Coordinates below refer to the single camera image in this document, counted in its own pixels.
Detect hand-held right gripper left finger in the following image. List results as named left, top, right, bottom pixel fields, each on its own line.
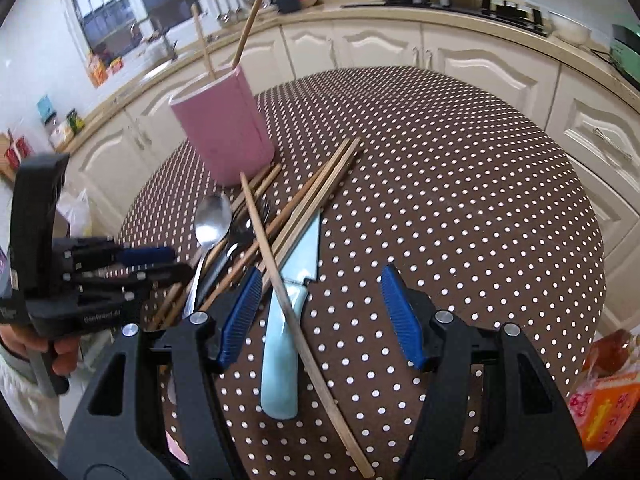
left=60, top=266, right=264, bottom=480

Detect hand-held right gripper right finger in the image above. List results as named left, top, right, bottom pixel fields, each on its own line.
left=380, top=262, right=588, bottom=480

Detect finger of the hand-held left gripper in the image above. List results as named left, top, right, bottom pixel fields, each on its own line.
left=62, top=264, right=195, bottom=301
left=55, top=237, right=177, bottom=273

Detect dark metal spoon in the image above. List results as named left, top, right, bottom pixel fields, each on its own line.
left=197, top=217, right=258, bottom=311

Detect wooden chopstick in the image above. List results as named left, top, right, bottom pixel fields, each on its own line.
left=191, top=4, right=217, bottom=81
left=240, top=172, right=376, bottom=478
left=232, top=0, right=281, bottom=69

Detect light blue kitchen knife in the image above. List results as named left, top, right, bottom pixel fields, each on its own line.
left=260, top=210, right=322, bottom=420

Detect shiny metal spoon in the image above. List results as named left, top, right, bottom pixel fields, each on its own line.
left=182, top=194, right=234, bottom=320

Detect bunch of wooden chopsticks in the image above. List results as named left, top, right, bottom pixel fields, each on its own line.
left=147, top=137, right=362, bottom=333

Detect pink utensil holder cup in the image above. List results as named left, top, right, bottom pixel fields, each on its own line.
left=168, top=65, right=277, bottom=187

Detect person's left forearm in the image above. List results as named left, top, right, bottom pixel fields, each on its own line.
left=0, top=352, right=66, bottom=441

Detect person's left hand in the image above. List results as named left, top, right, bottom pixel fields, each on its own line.
left=0, top=324, right=84, bottom=378

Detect white plastic bag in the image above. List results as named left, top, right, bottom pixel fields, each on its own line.
left=60, top=190, right=93, bottom=241

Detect red packets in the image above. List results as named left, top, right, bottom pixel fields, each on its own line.
left=0, top=132, right=33, bottom=181

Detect brown polka-dot tablecloth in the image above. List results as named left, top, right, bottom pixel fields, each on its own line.
left=117, top=66, right=606, bottom=480

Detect orange snack packets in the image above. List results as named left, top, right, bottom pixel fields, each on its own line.
left=85, top=52, right=123, bottom=88

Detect sink faucet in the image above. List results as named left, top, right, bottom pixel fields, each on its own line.
left=150, top=17, right=178, bottom=61

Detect orange plastic bag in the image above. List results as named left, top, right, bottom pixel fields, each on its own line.
left=567, top=329, right=640, bottom=453

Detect kitchen window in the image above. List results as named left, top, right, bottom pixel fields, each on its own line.
left=65, top=0, right=201, bottom=58

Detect cream kitchen counter cabinets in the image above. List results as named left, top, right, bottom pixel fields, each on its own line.
left=65, top=10, right=640, bottom=321

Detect black gas hob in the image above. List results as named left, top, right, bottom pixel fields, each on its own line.
left=342, top=0, right=551, bottom=36

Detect white bowl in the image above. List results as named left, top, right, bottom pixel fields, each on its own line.
left=549, top=11, right=592, bottom=46

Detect green countertop appliance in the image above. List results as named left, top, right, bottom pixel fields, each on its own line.
left=609, top=24, right=640, bottom=81

